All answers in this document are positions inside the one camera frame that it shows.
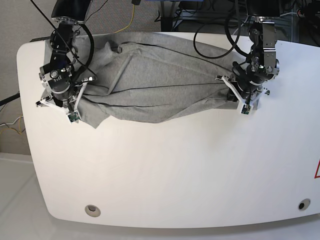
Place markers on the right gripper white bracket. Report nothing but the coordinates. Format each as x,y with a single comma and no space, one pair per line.
67,100

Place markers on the right table grommet hole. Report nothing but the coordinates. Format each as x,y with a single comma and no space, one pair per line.
304,204

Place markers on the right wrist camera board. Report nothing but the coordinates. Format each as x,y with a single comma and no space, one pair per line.
74,117

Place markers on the black table leg stand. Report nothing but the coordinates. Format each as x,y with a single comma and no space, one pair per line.
167,10

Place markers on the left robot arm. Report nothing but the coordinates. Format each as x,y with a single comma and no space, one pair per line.
245,84

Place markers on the black bar behind table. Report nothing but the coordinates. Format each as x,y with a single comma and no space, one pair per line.
40,39

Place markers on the left table grommet hole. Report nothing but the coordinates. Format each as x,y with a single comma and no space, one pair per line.
92,211

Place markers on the grey T-shirt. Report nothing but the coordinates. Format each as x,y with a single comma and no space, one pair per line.
149,78

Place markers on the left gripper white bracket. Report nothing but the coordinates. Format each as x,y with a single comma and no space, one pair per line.
235,94

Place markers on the red triangle sticker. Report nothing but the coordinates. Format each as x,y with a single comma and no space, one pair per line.
317,172

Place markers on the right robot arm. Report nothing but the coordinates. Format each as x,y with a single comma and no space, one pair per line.
61,77

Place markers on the table grommet hole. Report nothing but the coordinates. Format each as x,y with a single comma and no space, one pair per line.
92,211
304,204

